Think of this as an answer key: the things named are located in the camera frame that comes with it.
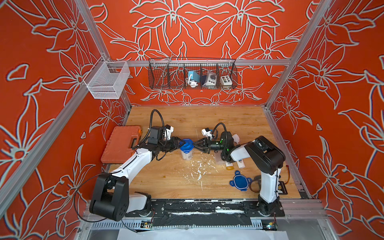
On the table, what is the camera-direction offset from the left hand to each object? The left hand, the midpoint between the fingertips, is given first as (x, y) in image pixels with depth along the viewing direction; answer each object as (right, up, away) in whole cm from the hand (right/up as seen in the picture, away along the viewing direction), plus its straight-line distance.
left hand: (183, 144), depth 84 cm
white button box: (+28, +40, +11) cm, 49 cm away
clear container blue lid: (+2, -2, -3) cm, 5 cm away
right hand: (+5, -2, -4) cm, 7 cm away
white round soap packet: (+35, +2, +14) cm, 38 cm away
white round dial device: (+18, +40, +7) cm, 44 cm away
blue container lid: (+33, -21, -2) cm, 39 cm away
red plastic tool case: (-39, -2, +7) cm, 39 cm away
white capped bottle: (+34, -12, +3) cm, 37 cm away
